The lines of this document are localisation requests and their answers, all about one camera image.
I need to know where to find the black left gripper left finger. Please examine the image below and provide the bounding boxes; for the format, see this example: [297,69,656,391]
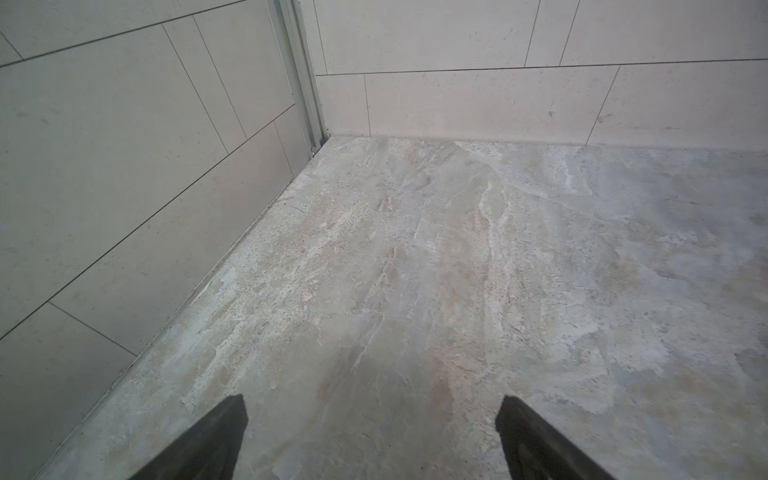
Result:
[130,394,248,480]

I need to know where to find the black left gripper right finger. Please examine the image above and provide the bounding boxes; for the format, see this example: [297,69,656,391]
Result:
[495,396,614,480]

